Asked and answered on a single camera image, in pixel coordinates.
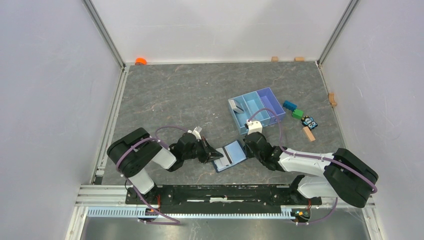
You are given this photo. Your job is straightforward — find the grey cards in tray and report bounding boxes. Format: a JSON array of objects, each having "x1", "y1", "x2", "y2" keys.
[{"x1": 228, "y1": 99, "x2": 245, "y2": 114}]

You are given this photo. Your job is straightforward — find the blue purple three-bin tray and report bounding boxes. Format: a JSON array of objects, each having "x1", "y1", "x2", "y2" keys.
[{"x1": 228, "y1": 87, "x2": 286, "y2": 135}]

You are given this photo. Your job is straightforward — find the blue card holder wallet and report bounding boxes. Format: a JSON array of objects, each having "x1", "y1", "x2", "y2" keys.
[{"x1": 212, "y1": 140, "x2": 247, "y2": 173}]

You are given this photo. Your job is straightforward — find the small wooden block right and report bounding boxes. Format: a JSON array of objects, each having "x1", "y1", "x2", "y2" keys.
[{"x1": 294, "y1": 56, "x2": 305, "y2": 62}]

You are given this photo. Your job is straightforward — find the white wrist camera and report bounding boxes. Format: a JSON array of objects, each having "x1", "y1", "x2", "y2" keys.
[
  {"x1": 245, "y1": 120, "x2": 263, "y2": 135},
  {"x1": 187, "y1": 126, "x2": 202, "y2": 140}
]

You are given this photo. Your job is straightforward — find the black owl pattern block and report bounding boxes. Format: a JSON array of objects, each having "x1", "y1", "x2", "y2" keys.
[{"x1": 301, "y1": 115, "x2": 318, "y2": 130}]

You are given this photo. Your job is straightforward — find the curved wooden piece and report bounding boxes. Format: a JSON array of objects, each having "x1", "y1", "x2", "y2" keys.
[{"x1": 328, "y1": 92, "x2": 338, "y2": 108}]

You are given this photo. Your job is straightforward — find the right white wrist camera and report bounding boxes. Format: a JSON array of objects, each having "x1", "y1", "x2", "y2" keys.
[{"x1": 245, "y1": 120, "x2": 263, "y2": 135}]

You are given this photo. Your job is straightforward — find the orange round cap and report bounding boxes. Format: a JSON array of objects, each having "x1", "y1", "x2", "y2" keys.
[{"x1": 134, "y1": 57, "x2": 147, "y2": 66}]

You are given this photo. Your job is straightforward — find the grey credit card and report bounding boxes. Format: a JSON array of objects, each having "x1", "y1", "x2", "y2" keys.
[{"x1": 217, "y1": 147, "x2": 233, "y2": 168}]

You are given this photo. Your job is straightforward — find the green toy brick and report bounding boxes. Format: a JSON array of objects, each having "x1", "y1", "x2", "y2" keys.
[{"x1": 292, "y1": 108, "x2": 304, "y2": 120}]

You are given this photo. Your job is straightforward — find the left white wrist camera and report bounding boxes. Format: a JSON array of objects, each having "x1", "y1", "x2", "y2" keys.
[{"x1": 187, "y1": 126, "x2": 202, "y2": 140}]

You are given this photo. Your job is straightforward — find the blue toy brick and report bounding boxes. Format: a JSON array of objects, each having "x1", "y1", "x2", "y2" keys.
[{"x1": 282, "y1": 100, "x2": 297, "y2": 112}]

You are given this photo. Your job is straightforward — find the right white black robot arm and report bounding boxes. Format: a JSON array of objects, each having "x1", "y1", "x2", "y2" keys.
[{"x1": 243, "y1": 132, "x2": 379, "y2": 208}]

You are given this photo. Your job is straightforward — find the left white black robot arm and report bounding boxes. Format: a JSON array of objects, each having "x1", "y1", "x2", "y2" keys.
[{"x1": 106, "y1": 127, "x2": 225, "y2": 204}]

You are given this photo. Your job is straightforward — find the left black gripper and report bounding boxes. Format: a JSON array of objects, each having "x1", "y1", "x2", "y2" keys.
[{"x1": 183, "y1": 136, "x2": 224, "y2": 164}]

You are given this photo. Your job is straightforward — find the wooden stick block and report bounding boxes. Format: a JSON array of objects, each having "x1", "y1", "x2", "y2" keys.
[{"x1": 302, "y1": 126, "x2": 316, "y2": 142}]

